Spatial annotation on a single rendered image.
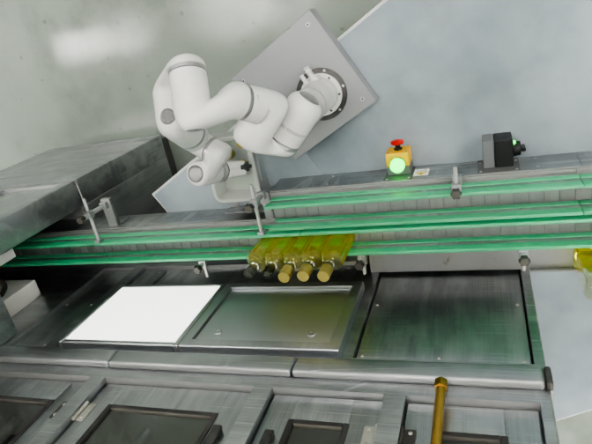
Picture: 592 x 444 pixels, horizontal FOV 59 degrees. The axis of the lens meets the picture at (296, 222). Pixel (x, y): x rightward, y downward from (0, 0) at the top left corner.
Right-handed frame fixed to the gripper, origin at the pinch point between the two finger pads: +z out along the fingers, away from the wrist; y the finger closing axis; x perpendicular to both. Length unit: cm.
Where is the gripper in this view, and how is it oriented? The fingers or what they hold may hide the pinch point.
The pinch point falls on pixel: (240, 166)
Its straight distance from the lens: 178.8
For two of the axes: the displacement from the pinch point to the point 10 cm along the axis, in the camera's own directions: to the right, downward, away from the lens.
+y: 9.3, -0.8, -3.6
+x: -1.4, -9.8, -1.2
